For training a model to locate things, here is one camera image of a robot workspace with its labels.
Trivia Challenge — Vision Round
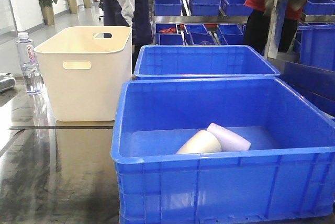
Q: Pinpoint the lavender plastic cup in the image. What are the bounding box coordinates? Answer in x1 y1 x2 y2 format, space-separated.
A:
207 122 251 152

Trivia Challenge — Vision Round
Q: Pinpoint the blue bin behind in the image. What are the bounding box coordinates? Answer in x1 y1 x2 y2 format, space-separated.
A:
134 45 280 80

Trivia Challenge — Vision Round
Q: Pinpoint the person in navy jacket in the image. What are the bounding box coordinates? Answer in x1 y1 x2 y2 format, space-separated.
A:
104 0 153 70

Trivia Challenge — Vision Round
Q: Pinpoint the potted plant gold pot left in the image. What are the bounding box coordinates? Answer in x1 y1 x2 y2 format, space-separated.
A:
38 0 58 26

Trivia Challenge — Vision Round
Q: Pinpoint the metal shelf with blue bins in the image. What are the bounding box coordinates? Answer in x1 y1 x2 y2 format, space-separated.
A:
149 0 334 115

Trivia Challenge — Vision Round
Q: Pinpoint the cream plastic basket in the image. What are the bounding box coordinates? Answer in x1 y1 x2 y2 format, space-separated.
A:
34 26 132 121

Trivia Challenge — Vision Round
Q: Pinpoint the beige plastic cup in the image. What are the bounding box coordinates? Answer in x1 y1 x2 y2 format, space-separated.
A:
176 130 222 154

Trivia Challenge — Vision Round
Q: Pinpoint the person in red shirt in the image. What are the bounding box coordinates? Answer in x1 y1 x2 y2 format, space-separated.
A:
243 0 307 53

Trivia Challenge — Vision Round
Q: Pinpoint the clear water bottle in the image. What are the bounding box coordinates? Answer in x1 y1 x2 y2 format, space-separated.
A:
16 32 43 94

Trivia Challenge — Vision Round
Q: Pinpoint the large blue front bin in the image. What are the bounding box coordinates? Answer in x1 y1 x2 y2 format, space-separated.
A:
111 77 334 223

